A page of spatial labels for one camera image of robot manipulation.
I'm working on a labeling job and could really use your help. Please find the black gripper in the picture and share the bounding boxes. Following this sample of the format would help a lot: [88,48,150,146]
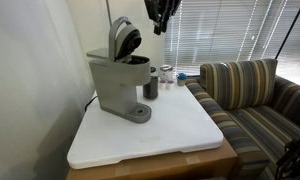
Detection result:
[143,0,183,36]

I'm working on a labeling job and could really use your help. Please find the grey pod coffee maker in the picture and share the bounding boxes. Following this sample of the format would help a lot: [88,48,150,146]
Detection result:
[86,16,153,125]

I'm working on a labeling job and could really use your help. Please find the glass jar with metal lid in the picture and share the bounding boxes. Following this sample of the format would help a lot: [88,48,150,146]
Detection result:
[159,64,175,83]

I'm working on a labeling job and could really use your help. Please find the thin grey vertical pole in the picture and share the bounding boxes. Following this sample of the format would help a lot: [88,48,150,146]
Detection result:
[105,0,114,26]

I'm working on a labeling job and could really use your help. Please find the small cup with blue contents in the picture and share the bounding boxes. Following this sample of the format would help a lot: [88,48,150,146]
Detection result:
[176,72,188,87]

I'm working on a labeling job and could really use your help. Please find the white window blinds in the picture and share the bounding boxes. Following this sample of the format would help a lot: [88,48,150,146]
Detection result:
[163,0,300,76]

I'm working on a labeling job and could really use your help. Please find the dark cylindrical tumbler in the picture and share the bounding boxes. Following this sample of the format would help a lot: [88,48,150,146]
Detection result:
[142,66,159,100]

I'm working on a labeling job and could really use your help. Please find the striped sofa cushion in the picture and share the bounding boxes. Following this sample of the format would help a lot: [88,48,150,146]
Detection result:
[199,58,279,111]

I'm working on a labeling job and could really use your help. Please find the black diagonal stand pole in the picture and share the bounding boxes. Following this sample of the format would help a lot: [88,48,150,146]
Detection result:
[274,0,300,60]

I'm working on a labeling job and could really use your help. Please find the striped sofa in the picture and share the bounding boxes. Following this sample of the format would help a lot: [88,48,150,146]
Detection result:
[184,59,300,180]

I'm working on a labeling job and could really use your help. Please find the brown cardboard box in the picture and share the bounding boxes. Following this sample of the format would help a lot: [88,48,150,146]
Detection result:
[65,138,240,180]

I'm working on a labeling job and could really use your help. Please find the black power cable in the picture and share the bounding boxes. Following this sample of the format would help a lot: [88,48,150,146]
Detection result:
[84,95,99,113]

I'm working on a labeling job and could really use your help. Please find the black metal frame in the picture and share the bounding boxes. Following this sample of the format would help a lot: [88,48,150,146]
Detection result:
[275,131,300,180]

